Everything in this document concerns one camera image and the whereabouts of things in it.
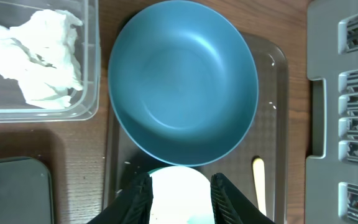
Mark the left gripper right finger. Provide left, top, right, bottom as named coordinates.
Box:
left=210, top=173, right=275, bottom=224

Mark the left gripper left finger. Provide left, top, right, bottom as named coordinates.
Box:
left=88, top=173, right=154, bottom=224

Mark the white tissue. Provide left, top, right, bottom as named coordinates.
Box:
left=0, top=9, right=83, bottom=110

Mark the grey dishwasher rack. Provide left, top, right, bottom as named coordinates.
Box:
left=305, top=0, right=358, bottom=223

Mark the black waste bin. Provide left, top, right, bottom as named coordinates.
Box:
left=0, top=157, right=55, bottom=224

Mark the clear plastic waste bin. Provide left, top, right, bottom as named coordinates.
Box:
left=0, top=0, right=101, bottom=124

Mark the light blue rice bowl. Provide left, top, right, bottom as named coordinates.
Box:
left=149, top=166, right=214, bottom=224

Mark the yellow plastic spoon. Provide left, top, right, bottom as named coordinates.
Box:
left=252, top=157, right=267, bottom=216

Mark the dark brown serving tray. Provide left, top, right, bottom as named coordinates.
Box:
left=102, top=33, right=288, bottom=223

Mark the dark blue plate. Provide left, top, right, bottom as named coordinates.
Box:
left=108, top=1, right=259, bottom=166

